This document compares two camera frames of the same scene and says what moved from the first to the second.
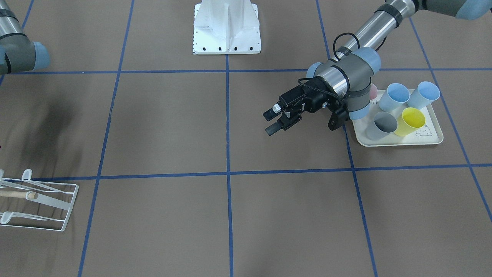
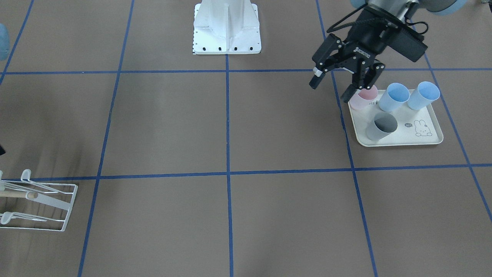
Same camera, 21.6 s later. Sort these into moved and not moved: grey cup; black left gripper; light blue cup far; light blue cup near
Moved: black left gripper
Not moved: light blue cup near; grey cup; light blue cup far
